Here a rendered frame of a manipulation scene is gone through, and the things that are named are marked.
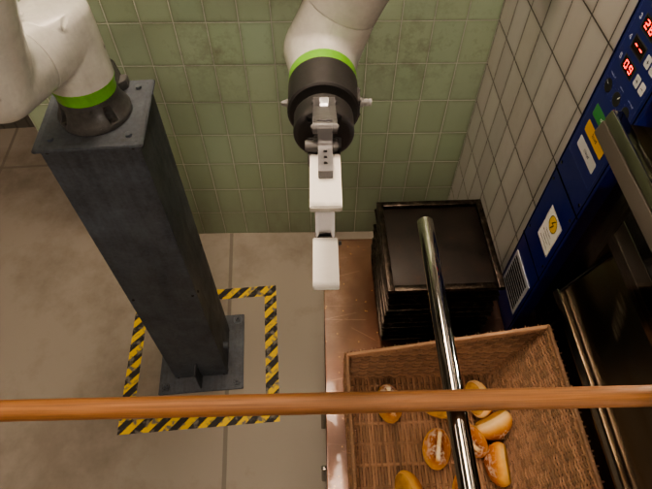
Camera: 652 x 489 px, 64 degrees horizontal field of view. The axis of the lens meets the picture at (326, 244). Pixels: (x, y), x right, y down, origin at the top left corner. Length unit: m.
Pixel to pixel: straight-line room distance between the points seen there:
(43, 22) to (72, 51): 0.06
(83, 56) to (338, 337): 0.93
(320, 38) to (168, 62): 1.19
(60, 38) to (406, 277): 0.87
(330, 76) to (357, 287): 1.00
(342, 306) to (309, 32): 0.97
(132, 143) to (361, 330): 0.80
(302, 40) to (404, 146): 1.37
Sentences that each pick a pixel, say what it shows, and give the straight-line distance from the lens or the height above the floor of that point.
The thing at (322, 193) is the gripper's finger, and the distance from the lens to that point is 0.48.
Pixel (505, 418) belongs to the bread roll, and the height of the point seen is 0.67.
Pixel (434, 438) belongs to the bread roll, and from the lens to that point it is 1.35.
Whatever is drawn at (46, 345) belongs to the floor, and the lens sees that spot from 2.40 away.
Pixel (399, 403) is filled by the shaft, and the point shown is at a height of 1.21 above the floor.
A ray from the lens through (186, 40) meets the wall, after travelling 1.80.
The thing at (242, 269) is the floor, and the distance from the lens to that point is 2.34.
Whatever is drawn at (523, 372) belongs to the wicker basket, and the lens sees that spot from 1.37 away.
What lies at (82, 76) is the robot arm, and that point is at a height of 1.33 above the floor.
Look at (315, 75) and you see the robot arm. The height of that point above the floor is 1.53.
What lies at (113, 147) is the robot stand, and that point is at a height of 1.20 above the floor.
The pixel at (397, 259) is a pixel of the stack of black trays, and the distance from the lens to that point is 1.31.
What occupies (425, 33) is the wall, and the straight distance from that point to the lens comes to 1.78.
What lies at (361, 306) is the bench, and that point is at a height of 0.58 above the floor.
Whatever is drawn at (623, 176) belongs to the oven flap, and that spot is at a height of 1.41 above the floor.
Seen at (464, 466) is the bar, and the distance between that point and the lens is 0.79.
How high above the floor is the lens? 1.92
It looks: 53 degrees down
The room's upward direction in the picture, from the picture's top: straight up
